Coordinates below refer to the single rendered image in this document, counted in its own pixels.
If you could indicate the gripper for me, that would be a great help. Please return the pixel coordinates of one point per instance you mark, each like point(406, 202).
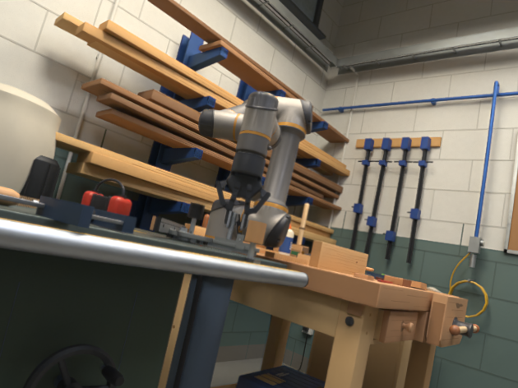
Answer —
point(249, 178)

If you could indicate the pine test piece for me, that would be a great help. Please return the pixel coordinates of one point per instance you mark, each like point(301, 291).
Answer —
point(255, 232)

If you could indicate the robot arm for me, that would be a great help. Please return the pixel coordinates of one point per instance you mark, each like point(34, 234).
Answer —
point(287, 145)

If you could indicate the silver mitre gauge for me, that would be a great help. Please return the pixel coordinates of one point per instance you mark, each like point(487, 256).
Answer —
point(218, 231)

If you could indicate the black mitre gauge knob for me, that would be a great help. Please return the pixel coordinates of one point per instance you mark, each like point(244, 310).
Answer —
point(196, 212)

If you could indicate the dark blue rip fence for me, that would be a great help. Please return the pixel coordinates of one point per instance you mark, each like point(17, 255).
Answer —
point(68, 214)

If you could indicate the dark green table saw body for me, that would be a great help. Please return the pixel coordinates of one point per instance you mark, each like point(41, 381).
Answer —
point(81, 303)

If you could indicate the white glue bottle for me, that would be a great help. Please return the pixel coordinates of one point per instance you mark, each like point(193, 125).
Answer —
point(286, 244)

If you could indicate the wooden mallet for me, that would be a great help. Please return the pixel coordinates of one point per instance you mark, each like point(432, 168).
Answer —
point(304, 226)

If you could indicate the wooden box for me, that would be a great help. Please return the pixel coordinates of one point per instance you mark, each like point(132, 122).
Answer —
point(338, 259)

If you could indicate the black and blue bar clamp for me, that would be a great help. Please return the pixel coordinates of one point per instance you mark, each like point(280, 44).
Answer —
point(377, 194)
point(362, 194)
point(397, 194)
point(418, 194)

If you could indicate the red ear defenders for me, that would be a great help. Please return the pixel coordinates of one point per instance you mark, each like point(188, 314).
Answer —
point(117, 204)

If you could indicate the blue lumber rack with boards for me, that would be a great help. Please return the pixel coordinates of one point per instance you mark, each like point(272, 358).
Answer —
point(162, 68)

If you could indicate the wooden workbench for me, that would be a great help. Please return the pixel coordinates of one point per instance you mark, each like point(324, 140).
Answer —
point(356, 307)

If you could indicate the wooden clamp rack strip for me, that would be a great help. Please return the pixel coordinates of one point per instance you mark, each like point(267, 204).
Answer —
point(396, 142)

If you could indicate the dark blue box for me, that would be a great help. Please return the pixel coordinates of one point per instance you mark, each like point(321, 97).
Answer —
point(279, 378)

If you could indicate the small wooden block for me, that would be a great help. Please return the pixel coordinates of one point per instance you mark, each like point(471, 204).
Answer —
point(413, 284)

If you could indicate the dark window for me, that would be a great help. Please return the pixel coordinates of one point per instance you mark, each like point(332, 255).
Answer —
point(303, 12)

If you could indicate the black box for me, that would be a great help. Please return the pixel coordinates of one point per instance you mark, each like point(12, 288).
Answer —
point(40, 178)

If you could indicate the grey ceiling conduit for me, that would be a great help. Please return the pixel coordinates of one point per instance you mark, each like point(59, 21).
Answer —
point(404, 54)

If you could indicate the cream dust collector bag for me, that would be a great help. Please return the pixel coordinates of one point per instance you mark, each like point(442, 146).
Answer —
point(24, 133)

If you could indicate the grey junction box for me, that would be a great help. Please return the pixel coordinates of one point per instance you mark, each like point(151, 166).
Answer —
point(474, 244)

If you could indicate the black handwheel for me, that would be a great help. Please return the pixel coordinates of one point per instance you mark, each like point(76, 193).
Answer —
point(64, 360)

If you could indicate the cork notice board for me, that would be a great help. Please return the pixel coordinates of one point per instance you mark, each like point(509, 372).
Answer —
point(513, 202)

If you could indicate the blue wall pipe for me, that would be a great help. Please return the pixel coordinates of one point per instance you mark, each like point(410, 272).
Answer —
point(487, 162)

